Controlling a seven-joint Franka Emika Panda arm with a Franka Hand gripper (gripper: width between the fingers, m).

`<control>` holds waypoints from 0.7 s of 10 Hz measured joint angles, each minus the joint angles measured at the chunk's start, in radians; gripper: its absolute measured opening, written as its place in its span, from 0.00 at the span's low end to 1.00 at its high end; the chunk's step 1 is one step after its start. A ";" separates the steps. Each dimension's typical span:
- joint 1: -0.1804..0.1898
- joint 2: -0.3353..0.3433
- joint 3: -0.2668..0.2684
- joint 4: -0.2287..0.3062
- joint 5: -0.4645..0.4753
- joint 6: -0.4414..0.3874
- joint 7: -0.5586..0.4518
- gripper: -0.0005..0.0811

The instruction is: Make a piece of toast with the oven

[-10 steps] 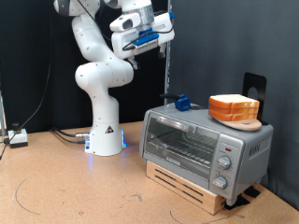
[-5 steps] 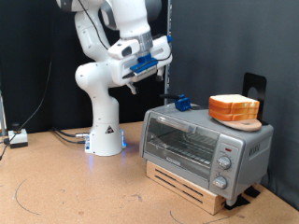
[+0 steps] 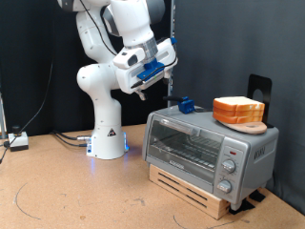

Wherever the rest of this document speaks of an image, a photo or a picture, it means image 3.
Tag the round wooden board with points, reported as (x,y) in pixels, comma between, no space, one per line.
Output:
(251,129)

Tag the silver toaster oven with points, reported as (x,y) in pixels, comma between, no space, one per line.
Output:
(254,152)

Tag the wooden slatted block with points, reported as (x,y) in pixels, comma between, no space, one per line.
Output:
(190,194)

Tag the grey curtain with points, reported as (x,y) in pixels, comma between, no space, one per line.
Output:
(238,38)

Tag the black metal bookend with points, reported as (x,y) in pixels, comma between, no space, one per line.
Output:
(254,82)

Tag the metal oven rack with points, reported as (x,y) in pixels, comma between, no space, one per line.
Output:
(190,152)

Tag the grey metal pole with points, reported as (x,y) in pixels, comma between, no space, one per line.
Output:
(171,19)

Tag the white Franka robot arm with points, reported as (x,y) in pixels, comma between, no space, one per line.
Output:
(105,127)

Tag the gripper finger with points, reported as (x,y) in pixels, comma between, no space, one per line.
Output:
(167,77)
(142,95)

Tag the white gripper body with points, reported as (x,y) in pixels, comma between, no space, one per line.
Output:
(127,81)

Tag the black tape piece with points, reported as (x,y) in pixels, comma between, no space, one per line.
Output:
(257,195)

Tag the thin metal stand leg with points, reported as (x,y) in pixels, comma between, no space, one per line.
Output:
(2,117)

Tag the grey box black button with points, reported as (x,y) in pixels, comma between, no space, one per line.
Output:
(18,141)

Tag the black curtain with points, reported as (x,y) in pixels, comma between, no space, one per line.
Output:
(25,47)

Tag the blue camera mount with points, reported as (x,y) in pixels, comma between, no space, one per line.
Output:
(151,70)

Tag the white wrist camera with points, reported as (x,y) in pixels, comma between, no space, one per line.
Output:
(125,58)

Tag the silver oven knob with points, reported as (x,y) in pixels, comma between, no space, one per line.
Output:
(228,166)
(224,186)

